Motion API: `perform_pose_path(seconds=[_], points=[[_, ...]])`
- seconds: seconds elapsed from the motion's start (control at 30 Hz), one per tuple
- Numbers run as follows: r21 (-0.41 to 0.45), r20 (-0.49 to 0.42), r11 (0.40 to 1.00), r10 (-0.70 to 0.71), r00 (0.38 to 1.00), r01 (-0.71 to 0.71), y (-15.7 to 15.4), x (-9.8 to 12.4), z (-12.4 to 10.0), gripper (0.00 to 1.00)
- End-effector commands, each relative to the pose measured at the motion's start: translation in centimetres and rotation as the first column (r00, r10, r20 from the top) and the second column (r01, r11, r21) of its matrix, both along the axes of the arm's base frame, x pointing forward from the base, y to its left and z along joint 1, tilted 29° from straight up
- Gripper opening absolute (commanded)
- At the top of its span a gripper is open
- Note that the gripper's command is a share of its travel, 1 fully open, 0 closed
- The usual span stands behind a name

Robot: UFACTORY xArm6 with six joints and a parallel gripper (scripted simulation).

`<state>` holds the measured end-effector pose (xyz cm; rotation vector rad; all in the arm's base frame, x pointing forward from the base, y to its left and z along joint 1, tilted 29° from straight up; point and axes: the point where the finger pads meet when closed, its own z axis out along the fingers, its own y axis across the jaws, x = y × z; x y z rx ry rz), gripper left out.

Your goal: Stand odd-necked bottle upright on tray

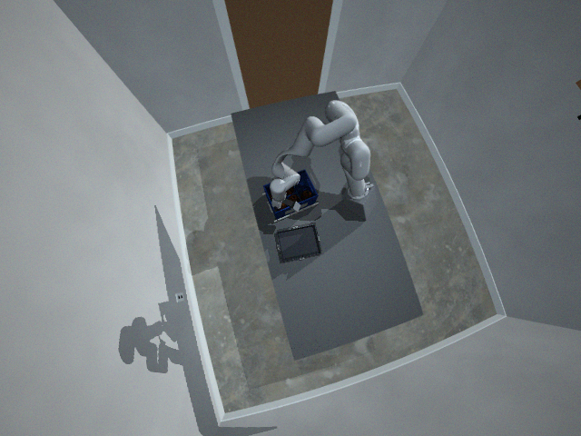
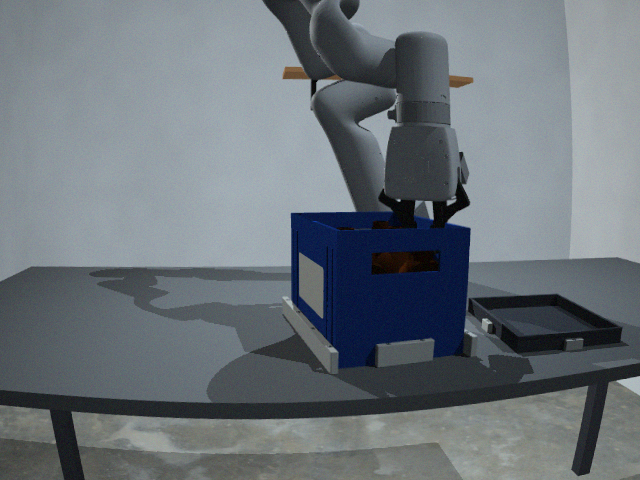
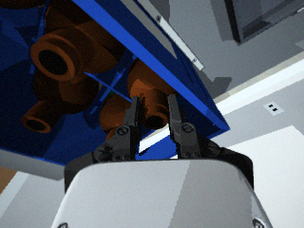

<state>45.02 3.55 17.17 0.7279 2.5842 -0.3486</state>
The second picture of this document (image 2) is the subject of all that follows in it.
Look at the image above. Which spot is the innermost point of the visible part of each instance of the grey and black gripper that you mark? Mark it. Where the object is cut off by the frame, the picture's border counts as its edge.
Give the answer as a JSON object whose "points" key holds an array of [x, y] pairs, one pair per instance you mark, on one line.
{"points": [[422, 163]]}

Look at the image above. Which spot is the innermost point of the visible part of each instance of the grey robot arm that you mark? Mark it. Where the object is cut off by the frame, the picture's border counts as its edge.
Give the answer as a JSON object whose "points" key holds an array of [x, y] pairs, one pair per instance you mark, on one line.
{"points": [[421, 80]]}

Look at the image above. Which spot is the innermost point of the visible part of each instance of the blue plastic crate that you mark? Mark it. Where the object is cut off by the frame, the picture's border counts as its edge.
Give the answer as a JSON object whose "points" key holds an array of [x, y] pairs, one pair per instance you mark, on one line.
{"points": [[333, 286]]}

